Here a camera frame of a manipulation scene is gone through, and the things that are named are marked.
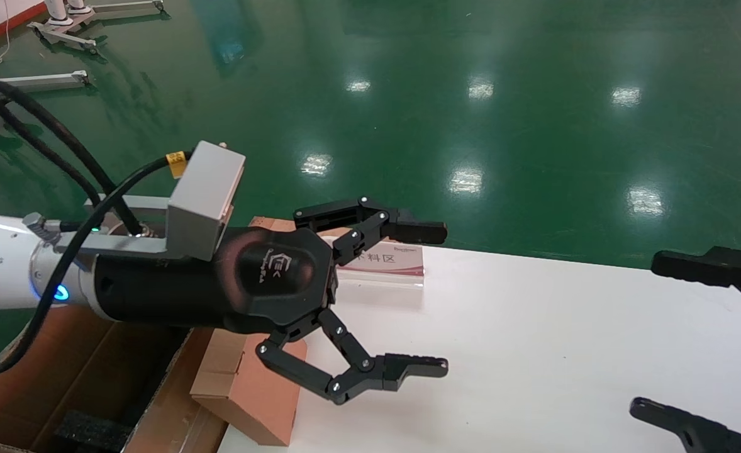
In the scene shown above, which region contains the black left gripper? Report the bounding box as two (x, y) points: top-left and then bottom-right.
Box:
(92, 196), (450, 405)

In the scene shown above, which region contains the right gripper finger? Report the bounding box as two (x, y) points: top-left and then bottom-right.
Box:
(630, 396), (741, 453)
(651, 245), (741, 313)

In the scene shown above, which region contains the small cardboard box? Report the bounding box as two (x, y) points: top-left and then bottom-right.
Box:
(190, 327), (308, 447)

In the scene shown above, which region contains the large open cardboard box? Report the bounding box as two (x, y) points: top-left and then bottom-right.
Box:
(0, 306), (230, 453)

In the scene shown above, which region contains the acrylic sign with Chinese text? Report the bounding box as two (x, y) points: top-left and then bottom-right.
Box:
(336, 242), (426, 288)

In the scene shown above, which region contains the black foam block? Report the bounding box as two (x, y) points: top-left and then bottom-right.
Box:
(53, 410), (133, 453)

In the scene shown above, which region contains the grey stand of black humanoid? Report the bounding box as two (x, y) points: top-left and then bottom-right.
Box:
(0, 70), (89, 94)

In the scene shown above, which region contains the grey stand of white humanoid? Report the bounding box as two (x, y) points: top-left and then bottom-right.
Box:
(26, 0), (165, 55)

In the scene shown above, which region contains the black cable with yellow tag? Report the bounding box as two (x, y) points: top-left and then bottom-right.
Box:
(0, 150), (189, 377)

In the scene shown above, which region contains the thick black looped cable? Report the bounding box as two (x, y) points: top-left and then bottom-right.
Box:
(0, 79), (145, 237)

